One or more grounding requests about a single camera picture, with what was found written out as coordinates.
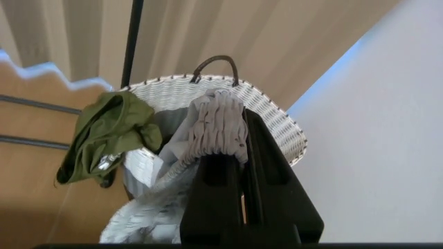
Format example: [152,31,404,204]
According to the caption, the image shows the green garment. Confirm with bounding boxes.
[55,90,163,190]

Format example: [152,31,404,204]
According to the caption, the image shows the black clothes rack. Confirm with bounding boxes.
[0,0,145,151]

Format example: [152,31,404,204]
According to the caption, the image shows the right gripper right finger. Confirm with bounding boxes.
[242,107,325,243]

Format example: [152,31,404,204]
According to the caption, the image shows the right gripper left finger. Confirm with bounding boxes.
[179,154,245,243]

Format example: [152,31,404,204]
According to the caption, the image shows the white laundry basket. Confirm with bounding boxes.
[117,55,308,201]

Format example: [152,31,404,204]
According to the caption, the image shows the beige curtain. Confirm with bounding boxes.
[0,0,404,111]

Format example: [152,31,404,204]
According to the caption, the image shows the pale grey shorts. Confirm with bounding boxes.
[99,88,250,245]

